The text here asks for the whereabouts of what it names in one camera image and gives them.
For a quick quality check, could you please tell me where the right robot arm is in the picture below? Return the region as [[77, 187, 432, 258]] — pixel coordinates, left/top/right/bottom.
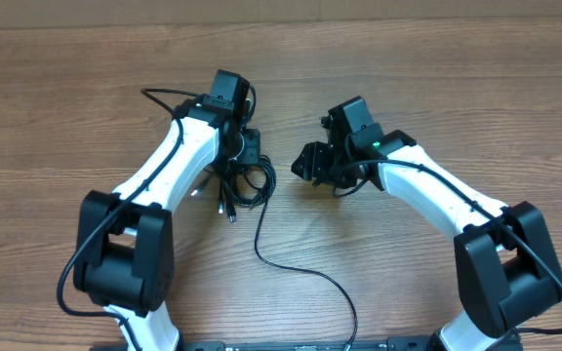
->
[[291, 97, 562, 350]]

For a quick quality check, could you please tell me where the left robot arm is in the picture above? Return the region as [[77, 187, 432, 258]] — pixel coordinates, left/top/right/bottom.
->
[[60, 70, 261, 350]]

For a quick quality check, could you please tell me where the black cable silver plug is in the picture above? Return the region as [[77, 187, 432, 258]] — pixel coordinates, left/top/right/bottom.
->
[[253, 194, 359, 351]]

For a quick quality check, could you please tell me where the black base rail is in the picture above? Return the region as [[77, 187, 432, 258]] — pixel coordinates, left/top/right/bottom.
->
[[176, 335, 446, 351]]

